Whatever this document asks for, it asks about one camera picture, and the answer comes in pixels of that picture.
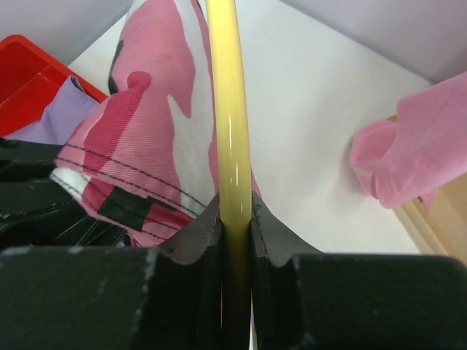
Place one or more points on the yellow hanger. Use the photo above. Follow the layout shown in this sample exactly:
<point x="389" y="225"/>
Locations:
<point x="234" y="169"/>

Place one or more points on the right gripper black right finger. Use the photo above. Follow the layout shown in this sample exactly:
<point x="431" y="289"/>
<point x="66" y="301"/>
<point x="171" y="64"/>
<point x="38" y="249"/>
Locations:
<point x="307" y="299"/>

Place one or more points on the plain pink garment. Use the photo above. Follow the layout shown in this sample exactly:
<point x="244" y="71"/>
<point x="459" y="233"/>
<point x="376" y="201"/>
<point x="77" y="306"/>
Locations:
<point x="421" y="150"/>

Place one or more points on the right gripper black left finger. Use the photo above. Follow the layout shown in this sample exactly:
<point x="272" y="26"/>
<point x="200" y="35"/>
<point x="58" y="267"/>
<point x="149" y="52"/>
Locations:
<point x="167" y="297"/>

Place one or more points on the wooden clothes rack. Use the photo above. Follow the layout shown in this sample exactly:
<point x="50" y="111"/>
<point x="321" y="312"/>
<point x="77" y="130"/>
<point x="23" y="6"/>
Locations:
<point x="440" y="229"/>

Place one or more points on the red plastic bin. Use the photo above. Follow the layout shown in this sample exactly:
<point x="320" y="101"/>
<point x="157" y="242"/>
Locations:
<point x="30" y="79"/>

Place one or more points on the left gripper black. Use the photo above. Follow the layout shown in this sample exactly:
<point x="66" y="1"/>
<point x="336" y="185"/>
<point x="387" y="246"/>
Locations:
<point x="35" y="211"/>

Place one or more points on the pink camouflage trousers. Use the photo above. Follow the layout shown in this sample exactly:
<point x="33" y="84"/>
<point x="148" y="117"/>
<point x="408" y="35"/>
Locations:
<point x="146" y="158"/>

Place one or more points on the purple folded garment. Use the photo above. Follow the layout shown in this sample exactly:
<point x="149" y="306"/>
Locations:
<point x="70" y="106"/>

